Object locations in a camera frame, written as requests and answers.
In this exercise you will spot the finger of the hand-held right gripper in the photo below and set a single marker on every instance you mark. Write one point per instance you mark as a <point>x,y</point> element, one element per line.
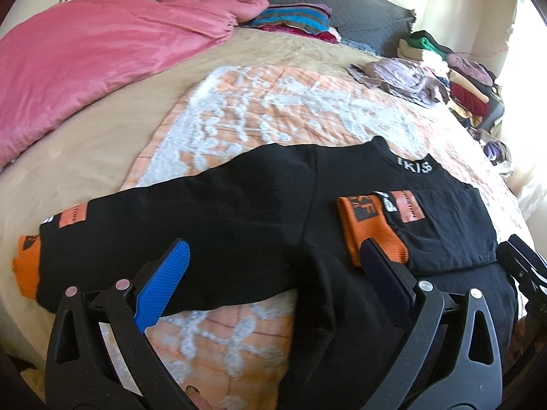
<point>530,252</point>
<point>523,273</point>

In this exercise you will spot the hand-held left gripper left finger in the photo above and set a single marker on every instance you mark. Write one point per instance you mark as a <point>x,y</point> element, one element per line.
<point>166,282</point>

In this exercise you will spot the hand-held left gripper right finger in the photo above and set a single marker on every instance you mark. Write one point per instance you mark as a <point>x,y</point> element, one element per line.
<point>384,275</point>

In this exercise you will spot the black sweater with orange cuffs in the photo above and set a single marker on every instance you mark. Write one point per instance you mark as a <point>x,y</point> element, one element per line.
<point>256,230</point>

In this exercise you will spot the pile of folded clothes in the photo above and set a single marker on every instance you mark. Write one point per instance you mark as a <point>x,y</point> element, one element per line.
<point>466,81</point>

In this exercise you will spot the striped folded clothes pile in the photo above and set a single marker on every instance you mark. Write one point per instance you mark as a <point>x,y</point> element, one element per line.
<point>290,15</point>

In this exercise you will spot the white curtain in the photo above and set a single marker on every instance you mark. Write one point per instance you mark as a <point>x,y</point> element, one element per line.
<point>527,72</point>

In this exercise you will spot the crumpled lilac garment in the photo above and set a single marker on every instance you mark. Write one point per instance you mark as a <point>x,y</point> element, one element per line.
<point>397,77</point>

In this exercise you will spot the orange white tufted blanket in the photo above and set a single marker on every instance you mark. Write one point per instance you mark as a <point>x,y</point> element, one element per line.
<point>265,106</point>

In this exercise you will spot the pink duvet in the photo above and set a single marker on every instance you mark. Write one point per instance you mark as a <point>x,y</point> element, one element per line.
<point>85,51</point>

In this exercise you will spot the magenta patterned cloth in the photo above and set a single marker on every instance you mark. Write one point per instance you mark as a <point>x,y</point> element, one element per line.
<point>316,34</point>

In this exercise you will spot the grey quilted headboard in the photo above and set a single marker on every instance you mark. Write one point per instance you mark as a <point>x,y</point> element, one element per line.
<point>342,4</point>

